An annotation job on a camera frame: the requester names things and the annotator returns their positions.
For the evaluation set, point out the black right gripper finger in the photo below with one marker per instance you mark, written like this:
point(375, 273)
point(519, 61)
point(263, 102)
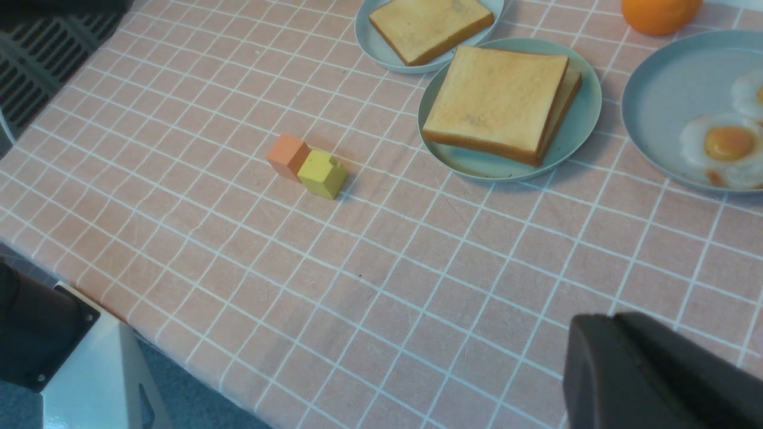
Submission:
point(630, 371)

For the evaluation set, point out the toast slice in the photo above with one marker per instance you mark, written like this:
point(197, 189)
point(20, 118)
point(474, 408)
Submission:
point(420, 31)
point(497, 96)
point(569, 88)

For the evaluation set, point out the grey left robot base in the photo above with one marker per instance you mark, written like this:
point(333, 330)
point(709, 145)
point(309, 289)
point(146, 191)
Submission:
point(43, 44)

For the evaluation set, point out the front fried egg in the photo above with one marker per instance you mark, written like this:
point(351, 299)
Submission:
point(725, 148)

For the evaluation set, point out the fried egg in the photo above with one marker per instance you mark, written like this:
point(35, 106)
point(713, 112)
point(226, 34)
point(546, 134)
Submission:
point(746, 93)
point(725, 148)

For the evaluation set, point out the teal center plate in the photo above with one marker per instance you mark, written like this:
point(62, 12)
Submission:
point(569, 134)

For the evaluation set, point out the grey-blue egg plate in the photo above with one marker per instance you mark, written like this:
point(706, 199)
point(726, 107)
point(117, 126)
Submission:
point(680, 82)

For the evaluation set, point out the back fried egg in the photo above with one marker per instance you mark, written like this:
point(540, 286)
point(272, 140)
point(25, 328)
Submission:
point(746, 93)

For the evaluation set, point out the orange fruit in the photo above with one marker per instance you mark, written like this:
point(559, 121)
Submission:
point(659, 18)

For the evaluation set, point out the yellow cube block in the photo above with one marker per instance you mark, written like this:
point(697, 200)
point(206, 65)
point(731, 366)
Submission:
point(322, 174)

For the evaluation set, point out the orange cube block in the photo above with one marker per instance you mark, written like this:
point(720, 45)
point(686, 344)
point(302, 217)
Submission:
point(287, 156)

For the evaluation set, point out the grey-blue bread plate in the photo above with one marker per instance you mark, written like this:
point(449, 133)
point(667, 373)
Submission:
point(372, 43)

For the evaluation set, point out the pink checkered tablecloth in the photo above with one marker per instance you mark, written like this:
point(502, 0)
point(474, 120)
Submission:
point(417, 297)

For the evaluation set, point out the white metal stand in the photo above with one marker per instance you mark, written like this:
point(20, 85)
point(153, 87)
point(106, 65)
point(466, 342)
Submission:
point(85, 363)

